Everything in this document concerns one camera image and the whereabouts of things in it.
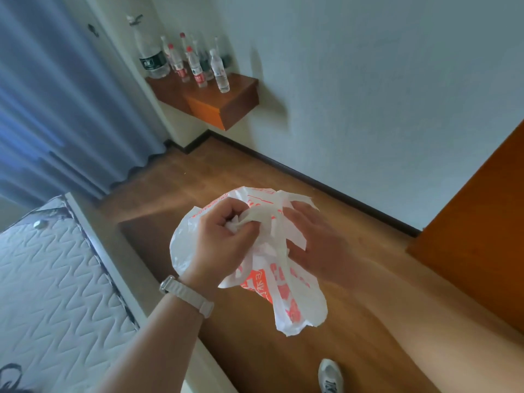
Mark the person's left hand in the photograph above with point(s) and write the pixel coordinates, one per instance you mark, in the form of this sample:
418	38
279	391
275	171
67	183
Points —
213	245

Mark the white quilted mattress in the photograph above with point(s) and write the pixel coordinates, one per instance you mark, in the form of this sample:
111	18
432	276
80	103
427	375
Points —
53	290

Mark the person's right hand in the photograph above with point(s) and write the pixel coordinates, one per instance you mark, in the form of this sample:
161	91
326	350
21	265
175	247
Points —
323	249

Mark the white wristwatch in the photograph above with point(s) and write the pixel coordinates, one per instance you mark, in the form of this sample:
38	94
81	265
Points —
188	295

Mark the row of small water bottles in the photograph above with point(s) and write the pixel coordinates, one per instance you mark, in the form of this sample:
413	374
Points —
196	67

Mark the blue curtain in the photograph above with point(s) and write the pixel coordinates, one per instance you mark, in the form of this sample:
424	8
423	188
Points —
61	98

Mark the person's right forearm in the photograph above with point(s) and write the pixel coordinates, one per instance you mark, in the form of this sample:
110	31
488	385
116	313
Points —
430	335

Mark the orange wooden door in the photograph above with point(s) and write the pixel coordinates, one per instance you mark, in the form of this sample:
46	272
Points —
483	237

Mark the person's right fingers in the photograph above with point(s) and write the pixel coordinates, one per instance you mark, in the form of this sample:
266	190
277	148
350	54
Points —
301	225

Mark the person's left thumb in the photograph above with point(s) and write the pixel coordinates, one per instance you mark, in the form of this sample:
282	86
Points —
249	235

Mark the person's left forearm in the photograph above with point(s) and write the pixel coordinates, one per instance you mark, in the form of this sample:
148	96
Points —
159	347

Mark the white sneaker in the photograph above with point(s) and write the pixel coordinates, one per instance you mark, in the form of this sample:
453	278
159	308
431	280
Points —
330	378

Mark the large clear water bottle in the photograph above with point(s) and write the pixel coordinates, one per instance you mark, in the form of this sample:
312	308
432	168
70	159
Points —
151	53

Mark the white red-printed plastic bag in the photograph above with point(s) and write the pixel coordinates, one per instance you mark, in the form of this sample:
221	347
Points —
282	282

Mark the dark baseboard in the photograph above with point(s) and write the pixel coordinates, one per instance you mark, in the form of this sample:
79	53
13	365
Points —
311	182

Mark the brown wooden wall shelf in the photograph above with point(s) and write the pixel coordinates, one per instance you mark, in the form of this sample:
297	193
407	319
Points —
213	102

